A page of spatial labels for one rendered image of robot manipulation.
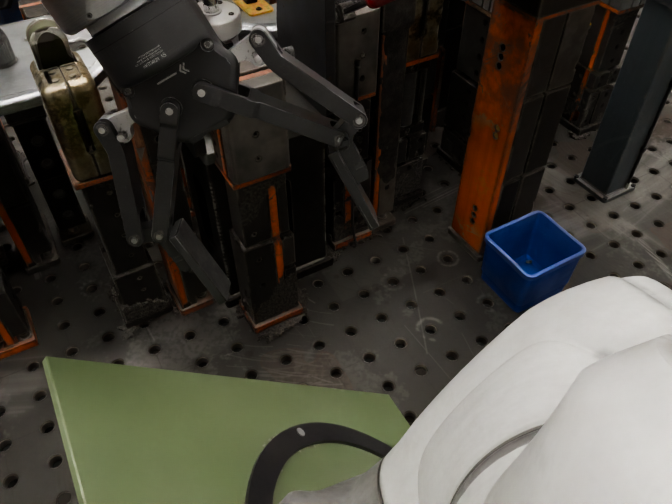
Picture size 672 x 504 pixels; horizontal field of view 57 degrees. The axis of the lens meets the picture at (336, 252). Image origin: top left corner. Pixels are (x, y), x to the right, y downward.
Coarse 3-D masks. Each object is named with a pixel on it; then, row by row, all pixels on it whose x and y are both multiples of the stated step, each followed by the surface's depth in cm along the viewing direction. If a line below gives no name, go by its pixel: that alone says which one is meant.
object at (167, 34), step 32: (160, 0) 37; (192, 0) 39; (128, 32) 37; (160, 32) 37; (192, 32) 38; (128, 64) 38; (160, 64) 38; (192, 64) 40; (224, 64) 41; (128, 96) 41; (160, 96) 41; (192, 96) 41; (192, 128) 42
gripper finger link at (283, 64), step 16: (256, 32) 40; (256, 48) 40; (272, 48) 40; (272, 64) 41; (288, 64) 41; (304, 64) 43; (288, 80) 41; (304, 80) 41; (320, 80) 42; (320, 96) 42; (336, 96) 42; (336, 112) 42; (352, 112) 43
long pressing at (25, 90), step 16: (224, 0) 90; (48, 16) 86; (256, 16) 86; (272, 16) 86; (16, 32) 83; (80, 32) 83; (240, 32) 84; (272, 32) 84; (16, 48) 80; (16, 64) 77; (96, 64) 76; (0, 80) 74; (16, 80) 74; (32, 80) 74; (96, 80) 75; (0, 96) 72; (16, 96) 71; (32, 96) 72; (0, 112) 71
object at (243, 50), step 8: (240, 40) 41; (248, 40) 40; (272, 40) 41; (232, 48) 41; (240, 48) 41; (248, 48) 41; (240, 56) 41; (248, 56) 41; (256, 56) 40; (256, 64) 41
